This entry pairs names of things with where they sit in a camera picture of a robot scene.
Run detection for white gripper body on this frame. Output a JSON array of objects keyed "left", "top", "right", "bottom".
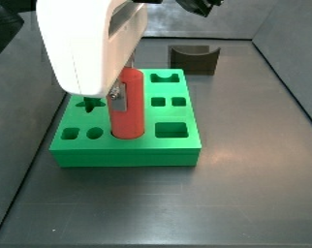
[{"left": 36, "top": 0, "right": 147, "bottom": 98}]

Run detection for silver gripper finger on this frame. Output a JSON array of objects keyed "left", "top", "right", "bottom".
[{"left": 108, "top": 81, "right": 127, "bottom": 111}]

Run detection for red oval peg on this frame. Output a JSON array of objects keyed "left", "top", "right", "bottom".
[{"left": 106, "top": 68, "right": 144, "bottom": 140}]

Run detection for green shape sorter block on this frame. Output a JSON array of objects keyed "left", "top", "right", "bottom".
[{"left": 49, "top": 69, "right": 202, "bottom": 168}]

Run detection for black curved holder stand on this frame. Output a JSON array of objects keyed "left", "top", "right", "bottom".
[{"left": 168, "top": 45, "right": 220, "bottom": 76}]

